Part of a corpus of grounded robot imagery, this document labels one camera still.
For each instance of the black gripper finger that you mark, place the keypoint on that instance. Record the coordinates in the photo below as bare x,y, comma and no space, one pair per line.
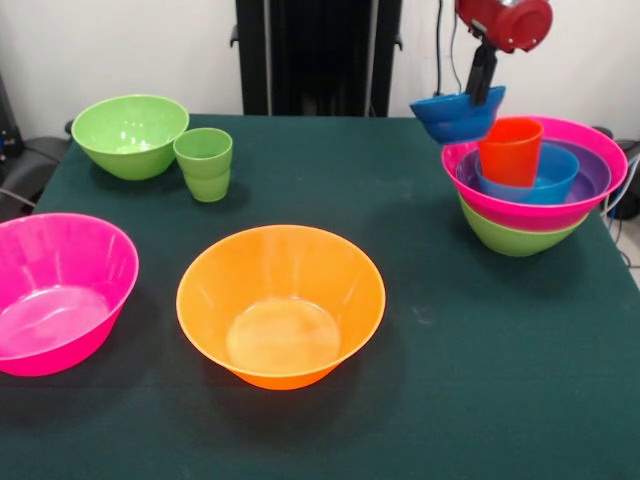
474,70
485,75

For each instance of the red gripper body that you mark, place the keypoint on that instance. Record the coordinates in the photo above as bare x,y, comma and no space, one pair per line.
510,22

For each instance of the dark blue bowl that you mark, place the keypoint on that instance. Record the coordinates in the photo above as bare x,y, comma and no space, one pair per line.
455,120

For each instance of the orange-red plastic cup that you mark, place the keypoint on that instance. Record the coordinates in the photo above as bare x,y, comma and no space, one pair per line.
510,155

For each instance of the translucent blue bowl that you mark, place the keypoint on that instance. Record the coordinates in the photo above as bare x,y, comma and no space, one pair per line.
557,175

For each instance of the pink plastic bowl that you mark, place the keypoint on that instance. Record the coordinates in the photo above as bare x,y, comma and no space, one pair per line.
590,145
60,280

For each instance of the purple plastic bowl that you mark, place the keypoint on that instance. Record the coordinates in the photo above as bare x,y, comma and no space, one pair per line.
595,175

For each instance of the orange plastic bowl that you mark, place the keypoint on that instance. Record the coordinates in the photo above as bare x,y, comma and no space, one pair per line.
280,260

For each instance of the green plastic bowl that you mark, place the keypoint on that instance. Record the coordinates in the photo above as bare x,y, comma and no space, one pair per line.
130,130
520,242

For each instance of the green plastic cup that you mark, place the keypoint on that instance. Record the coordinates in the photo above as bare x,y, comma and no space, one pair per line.
205,175

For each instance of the dark green tablecloth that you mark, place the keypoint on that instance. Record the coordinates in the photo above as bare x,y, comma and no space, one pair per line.
450,375

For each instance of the black equipment box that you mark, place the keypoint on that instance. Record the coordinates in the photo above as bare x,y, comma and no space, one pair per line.
7,120

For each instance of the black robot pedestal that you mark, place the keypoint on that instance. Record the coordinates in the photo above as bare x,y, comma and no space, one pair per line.
310,60

